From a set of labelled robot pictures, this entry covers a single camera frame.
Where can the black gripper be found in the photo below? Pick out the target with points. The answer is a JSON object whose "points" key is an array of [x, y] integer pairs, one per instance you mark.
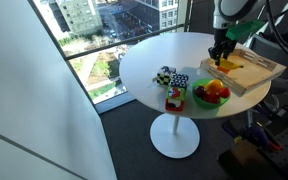
{"points": [[224, 39]]}

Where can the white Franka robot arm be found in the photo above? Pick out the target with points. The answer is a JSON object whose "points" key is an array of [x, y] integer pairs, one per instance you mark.
{"points": [[230, 10]]}

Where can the wooden tray box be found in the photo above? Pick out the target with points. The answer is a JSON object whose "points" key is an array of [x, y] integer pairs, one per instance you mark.
{"points": [[250, 75]]}

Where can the yellow orange round fruit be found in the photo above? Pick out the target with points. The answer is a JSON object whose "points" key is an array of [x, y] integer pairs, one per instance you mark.
{"points": [[215, 86]]}

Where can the yellow green fruit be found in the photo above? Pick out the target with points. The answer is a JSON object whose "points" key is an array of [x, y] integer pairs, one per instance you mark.
{"points": [[204, 87]]}

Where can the small red fruit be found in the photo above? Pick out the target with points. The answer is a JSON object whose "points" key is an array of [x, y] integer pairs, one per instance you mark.
{"points": [[224, 92]]}

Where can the dark purple plum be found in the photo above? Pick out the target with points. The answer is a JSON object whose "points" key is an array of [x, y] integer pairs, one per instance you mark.
{"points": [[200, 91]]}

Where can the red apple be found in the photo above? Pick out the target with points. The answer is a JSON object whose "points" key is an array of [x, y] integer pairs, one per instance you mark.
{"points": [[213, 98]]}

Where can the dark window mullion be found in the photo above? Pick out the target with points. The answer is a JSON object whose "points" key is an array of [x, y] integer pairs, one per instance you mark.
{"points": [[187, 15]]}

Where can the green plastic bowl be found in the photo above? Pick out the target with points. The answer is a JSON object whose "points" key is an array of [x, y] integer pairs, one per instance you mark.
{"points": [[205, 103]]}

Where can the zebra checker soft cube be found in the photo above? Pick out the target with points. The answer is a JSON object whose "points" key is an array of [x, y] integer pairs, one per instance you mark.
{"points": [[165, 76]]}

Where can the green soft cube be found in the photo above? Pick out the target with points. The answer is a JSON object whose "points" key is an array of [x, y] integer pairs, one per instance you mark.
{"points": [[175, 93]]}

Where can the grey office chair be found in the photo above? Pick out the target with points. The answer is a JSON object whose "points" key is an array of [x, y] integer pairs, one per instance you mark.
{"points": [[284, 75]]}

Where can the blue clamp with red tip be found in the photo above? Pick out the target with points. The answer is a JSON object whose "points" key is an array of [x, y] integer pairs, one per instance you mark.
{"points": [[262, 136]]}

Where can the brown cardboard sheet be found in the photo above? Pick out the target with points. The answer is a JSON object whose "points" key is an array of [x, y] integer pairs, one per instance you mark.
{"points": [[247, 163]]}

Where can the pale apartment building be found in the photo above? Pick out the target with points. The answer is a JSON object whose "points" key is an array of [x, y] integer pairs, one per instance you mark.
{"points": [[79, 15]]}

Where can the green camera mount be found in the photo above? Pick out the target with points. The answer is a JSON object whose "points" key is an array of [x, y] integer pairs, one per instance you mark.
{"points": [[244, 29]]}

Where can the white table pedestal base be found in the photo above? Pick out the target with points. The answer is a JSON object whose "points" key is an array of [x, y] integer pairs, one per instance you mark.
{"points": [[174, 136]]}

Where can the dark window rail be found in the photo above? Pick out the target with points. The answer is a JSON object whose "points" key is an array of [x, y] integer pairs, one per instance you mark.
{"points": [[124, 42]]}

